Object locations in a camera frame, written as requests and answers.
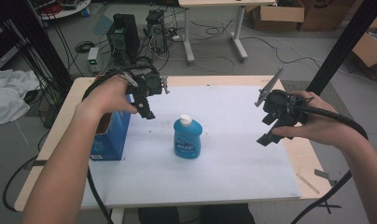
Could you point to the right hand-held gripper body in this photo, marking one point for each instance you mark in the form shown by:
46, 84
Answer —
281, 107

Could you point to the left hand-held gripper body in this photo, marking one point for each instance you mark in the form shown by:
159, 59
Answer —
149, 83

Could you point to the blue cardboard box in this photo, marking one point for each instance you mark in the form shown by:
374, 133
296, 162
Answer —
112, 137

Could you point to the white cloth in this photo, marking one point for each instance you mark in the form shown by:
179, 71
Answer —
9, 95

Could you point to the white-legged desk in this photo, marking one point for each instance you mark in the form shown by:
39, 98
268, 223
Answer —
227, 2

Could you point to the open cardboard box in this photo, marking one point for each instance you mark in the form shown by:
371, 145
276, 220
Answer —
370, 49

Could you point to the round white table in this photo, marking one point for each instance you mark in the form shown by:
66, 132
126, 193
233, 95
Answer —
63, 9

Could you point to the white foam sheet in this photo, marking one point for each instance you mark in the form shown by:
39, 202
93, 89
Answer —
220, 161

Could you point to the person's right hand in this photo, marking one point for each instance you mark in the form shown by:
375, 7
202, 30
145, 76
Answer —
314, 127

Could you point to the open grey computer case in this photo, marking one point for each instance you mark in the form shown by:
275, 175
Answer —
156, 29

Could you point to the blue bottle with white cap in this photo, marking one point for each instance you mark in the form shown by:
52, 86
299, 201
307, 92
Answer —
187, 140

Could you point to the grey tape strip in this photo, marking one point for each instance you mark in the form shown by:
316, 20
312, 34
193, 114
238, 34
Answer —
325, 175

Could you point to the black metal stand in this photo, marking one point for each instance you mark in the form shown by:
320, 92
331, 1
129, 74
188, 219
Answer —
37, 40
342, 46

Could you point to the small grey power supply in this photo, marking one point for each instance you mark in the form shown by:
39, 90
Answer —
93, 59

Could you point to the brown cardboard box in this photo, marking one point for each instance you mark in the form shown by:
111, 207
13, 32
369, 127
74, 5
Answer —
326, 14
278, 15

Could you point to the person's left hand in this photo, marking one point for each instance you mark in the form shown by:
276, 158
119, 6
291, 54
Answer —
107, 95

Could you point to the thin wooden stick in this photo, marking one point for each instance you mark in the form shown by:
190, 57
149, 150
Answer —
308, 183

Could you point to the black computer tower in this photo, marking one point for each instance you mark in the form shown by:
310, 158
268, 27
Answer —
124, 37

